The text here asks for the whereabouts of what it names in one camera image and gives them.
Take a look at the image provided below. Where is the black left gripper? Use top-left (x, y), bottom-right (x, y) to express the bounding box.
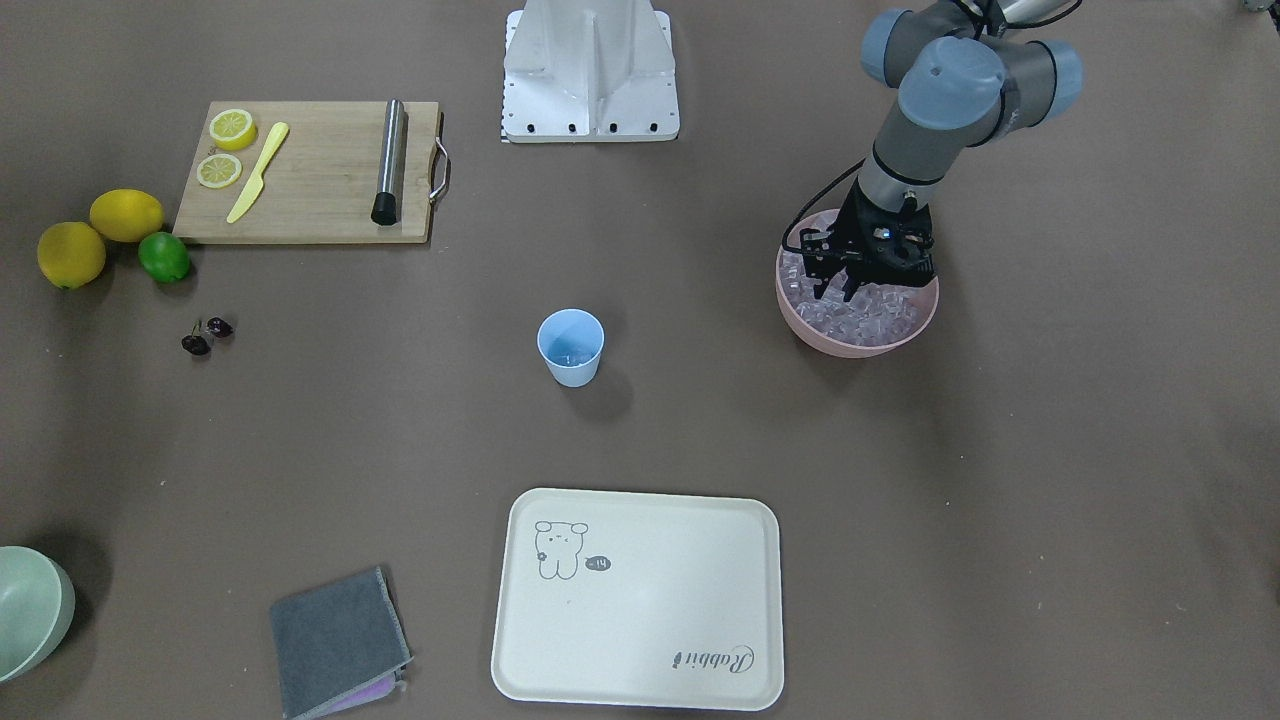
top-left (799, 184), bottom-right (934, 304)

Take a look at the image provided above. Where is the dark red cherry pair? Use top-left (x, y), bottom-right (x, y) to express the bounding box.
top-left (180, 316), bottom-right (236, 357)

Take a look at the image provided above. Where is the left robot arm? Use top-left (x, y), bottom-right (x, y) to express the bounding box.
top-left (795, 1), bottom-right (1085, 299)

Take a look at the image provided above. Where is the pink bowl of ice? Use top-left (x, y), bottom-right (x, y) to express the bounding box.
top-left (774, 249), bottom-right (940, 359)

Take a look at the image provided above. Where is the light blue plastic cup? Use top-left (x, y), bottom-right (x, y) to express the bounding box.
top-left (536, 307), bottom-right (605, 388)

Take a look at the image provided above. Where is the cream rabbit tray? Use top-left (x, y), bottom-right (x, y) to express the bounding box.
top-left (490, 488), bottom-right (785, 712)

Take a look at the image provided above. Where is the steel cylinder with black tip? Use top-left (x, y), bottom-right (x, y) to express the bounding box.
top-left (370, 97), bottom-right (408, 227)

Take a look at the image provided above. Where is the wooden cutting board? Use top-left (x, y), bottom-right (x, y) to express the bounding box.
top-left (173, 100), bottom-right (447, 245)

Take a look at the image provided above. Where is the yellow plastic knife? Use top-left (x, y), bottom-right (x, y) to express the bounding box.
top-left (225, 120), bottom-right (291, 224)

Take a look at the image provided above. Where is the grey folded cloth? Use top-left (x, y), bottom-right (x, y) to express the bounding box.
top-left (268, 565), bottom-right (413, 719)

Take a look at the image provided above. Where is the lemon half slice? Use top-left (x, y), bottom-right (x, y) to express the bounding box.
top-left (207, 108), bottom-right (259, 152)

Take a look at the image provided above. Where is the green lime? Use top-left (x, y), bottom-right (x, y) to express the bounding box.
top-left (137, 231), bottom-right (192, 284)

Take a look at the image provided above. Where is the yellow lemon near edge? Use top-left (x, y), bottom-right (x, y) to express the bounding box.
top-left (37, 222), bottom-right (108, 290)

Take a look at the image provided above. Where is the light green bowl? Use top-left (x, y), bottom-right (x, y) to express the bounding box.
top-left (1, 546), bottom-right (76, 682)

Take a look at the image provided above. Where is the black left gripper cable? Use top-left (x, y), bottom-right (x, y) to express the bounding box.
top-left (781, 160), bottom-right (865, 254)

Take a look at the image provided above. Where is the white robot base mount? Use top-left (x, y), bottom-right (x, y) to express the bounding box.
top-left (500, 1), bottom-right (681, 143)

